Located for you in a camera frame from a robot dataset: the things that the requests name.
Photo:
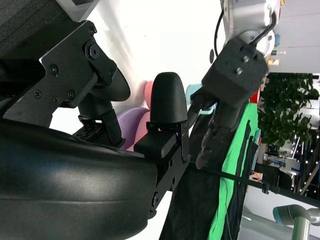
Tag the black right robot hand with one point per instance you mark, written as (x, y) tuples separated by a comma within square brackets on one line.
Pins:
[(75, 175)]

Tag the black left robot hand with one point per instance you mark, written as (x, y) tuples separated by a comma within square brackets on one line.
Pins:
[(217, 140)]

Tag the pink plush doll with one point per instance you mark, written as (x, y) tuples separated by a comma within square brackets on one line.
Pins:
[(148, 92)]

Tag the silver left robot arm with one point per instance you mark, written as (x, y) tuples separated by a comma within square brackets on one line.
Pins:
[(247, 17)]

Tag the grey teal robot arm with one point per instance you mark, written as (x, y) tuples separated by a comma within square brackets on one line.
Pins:
[(300, 217)]

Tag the purple plastic plate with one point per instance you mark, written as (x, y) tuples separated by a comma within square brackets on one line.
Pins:
[(133, 122)]

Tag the green cloth backdrop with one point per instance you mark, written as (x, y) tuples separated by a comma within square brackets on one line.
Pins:
[(232, 175)]

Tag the black metal pole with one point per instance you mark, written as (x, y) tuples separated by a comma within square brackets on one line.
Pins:
[(250, 181)]

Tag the teal plastic mug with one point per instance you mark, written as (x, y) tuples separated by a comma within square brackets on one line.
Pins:
[(192, 89)]

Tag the black hanging cloth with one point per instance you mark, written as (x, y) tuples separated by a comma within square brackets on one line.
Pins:
[(190, 200)]

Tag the green leafy plant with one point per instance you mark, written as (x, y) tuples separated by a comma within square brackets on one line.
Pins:
[(282, 110)]

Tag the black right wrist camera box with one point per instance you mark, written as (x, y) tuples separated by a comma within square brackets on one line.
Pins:
[(22, 22)]

